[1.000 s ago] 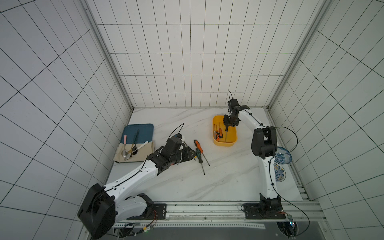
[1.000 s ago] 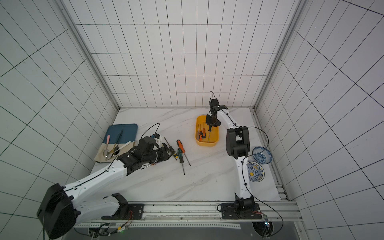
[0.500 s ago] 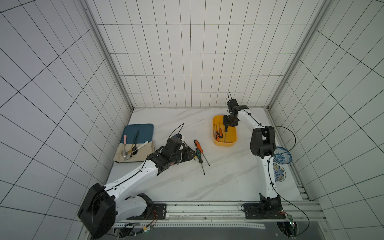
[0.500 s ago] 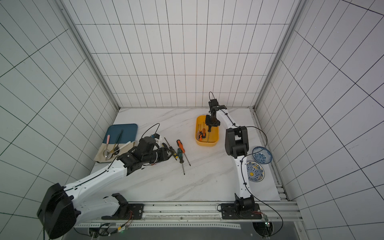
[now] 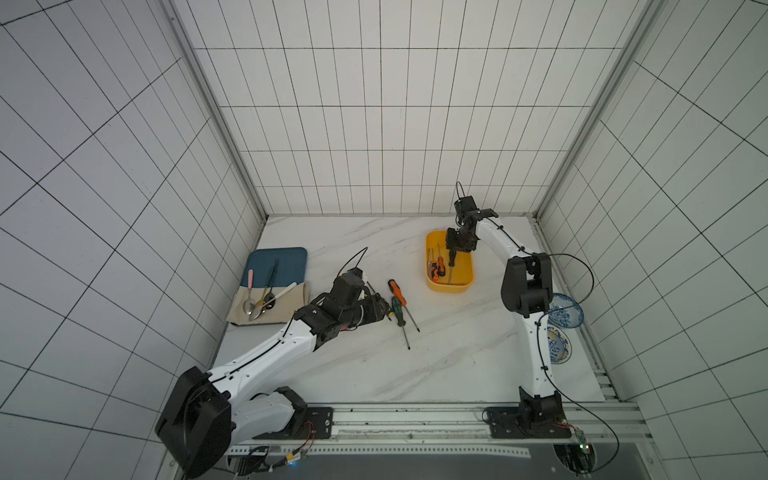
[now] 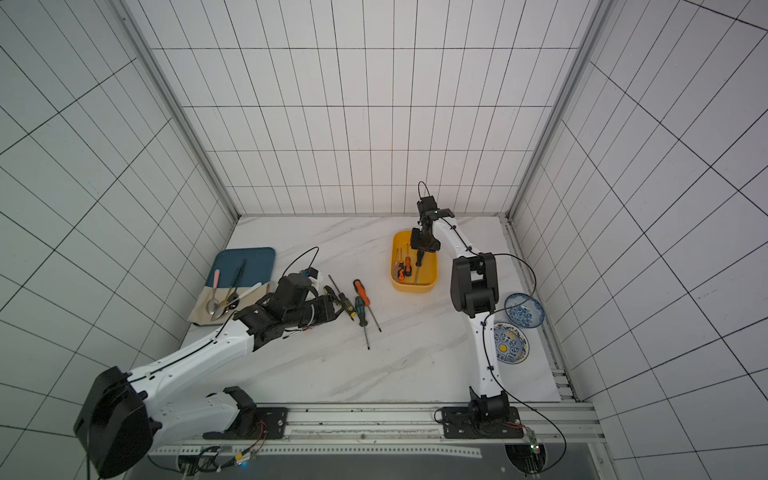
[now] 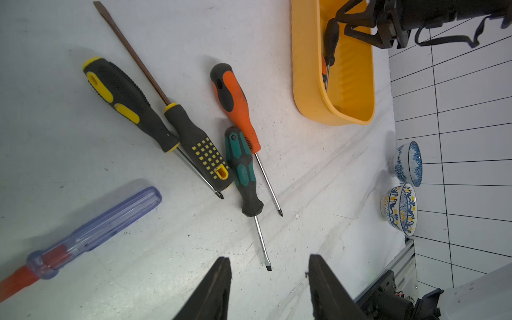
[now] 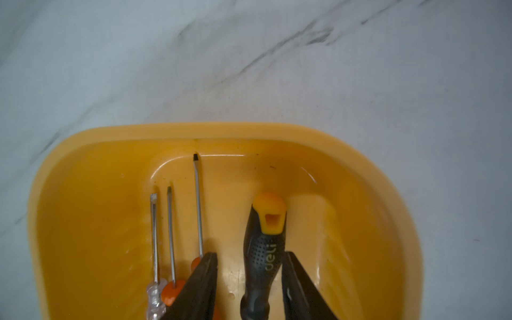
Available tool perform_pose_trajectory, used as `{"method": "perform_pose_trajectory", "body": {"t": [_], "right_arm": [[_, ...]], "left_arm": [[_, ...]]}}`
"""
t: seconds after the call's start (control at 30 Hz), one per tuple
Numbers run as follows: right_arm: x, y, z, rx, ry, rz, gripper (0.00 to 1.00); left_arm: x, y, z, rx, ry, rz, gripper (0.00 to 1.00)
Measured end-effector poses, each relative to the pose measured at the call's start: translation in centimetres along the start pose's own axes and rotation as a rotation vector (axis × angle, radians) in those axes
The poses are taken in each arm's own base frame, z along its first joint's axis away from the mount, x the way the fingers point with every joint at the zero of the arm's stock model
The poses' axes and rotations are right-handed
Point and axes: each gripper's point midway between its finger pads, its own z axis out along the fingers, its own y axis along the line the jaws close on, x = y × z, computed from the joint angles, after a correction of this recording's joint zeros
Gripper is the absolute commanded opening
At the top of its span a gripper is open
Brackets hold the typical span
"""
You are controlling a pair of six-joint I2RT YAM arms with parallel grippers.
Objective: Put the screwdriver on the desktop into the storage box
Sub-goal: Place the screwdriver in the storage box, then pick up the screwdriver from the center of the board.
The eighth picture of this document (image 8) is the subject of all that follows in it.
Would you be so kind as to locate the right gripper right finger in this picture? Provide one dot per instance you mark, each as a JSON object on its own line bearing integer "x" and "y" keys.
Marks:
{"x": 301, "y": 299}

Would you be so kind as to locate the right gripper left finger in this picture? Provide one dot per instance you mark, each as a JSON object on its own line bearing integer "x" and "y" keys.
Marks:
{"x": 203, "y": 282}

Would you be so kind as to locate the small orange black screwdriver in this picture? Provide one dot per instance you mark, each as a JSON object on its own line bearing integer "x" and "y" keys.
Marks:
{"x": 197, "y": 260}

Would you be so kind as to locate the short orange black screwdriver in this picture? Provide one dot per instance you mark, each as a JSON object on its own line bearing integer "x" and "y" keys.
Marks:
{"x": 171, "y": 291}

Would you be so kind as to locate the slim black yellow-cap screwdriver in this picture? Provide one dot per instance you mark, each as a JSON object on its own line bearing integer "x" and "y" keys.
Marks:
{"x": 263, "y": 252}

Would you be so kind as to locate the yellow plastic storage box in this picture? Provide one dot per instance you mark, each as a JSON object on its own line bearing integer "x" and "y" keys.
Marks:
{"x": 89, "y": 221}

